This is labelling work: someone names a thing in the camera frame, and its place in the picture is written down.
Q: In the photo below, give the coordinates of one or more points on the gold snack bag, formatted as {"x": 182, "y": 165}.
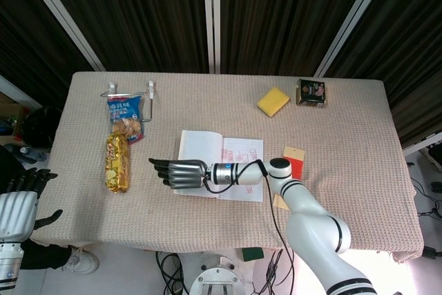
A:
{"x": 117, "y": 163}

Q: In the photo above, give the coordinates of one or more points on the cardboard box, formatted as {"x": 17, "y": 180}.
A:
{"x": 10, "y": 112}

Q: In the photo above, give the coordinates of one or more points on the blue snack bag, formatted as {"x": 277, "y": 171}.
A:
{"x": 124, "y": 112}

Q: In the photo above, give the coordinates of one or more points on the black trouser leg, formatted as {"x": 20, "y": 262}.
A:
{"x": 45, "y": 257}

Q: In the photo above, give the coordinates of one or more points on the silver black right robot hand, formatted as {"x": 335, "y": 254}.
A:
{"x": 183, "y": 174}

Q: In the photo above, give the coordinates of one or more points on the black round bag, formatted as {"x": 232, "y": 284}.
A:
{"x": 43, "y": 127}

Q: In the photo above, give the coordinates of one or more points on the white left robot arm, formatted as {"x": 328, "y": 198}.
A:
{"x": 8, "y": 267}

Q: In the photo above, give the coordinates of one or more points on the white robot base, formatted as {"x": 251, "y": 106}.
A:
{"x": 217, "y": 274}

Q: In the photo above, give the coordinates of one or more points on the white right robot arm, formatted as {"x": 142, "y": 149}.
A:
{"x": 310, "y": 219}

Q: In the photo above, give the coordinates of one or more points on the white sneaker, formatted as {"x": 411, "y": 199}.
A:
{"x": 83, "y": 262}

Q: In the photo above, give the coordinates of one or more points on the beige waffle tablecloth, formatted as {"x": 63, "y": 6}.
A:
{"x": 207, "y": 222}

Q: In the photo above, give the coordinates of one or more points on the dark brown curtain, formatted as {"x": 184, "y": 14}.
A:
{"x": 145, "y": 15}

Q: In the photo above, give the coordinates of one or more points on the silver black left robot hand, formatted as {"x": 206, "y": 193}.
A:
{"x": 15, "y": 208}

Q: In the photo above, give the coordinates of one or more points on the black tin can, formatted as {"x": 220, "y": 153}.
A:
{"x": 312, "y": 93}

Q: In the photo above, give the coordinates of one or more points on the red and tan card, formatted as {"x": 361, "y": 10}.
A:
{"x": 297, "y": 167}

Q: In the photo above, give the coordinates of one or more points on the yellow sponge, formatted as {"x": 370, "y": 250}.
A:
{"x": 273, "y": 101}

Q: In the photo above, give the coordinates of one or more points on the black power adapter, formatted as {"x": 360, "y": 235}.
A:
{"x": 429, "y": 251}

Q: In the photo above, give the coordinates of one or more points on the white frame post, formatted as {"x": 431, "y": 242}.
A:
{"x": 65, "y": 18}
{"x": 352, "y": 22}
{"x": 211, "y": 15}

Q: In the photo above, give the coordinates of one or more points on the yellow Lexicon notebook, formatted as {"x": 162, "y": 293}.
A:
{"x": 200, "y": 146}

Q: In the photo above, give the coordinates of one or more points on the green block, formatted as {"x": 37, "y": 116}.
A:
{"x": 252, "y": 254}

